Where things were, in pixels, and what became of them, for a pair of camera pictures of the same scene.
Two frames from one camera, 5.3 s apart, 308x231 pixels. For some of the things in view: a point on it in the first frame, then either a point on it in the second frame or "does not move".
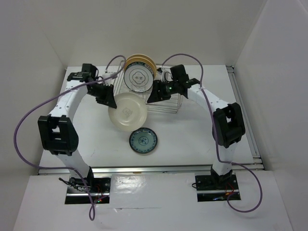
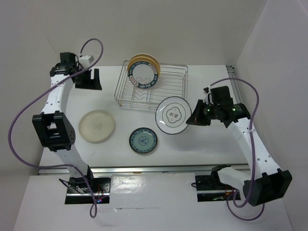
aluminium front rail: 152,170 does not move
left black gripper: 108,98 -> 94,84
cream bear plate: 131,112 -> 96,125
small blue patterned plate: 143,140 does not move
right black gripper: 156,96 -> 196,118
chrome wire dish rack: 173,104 -> 173,81
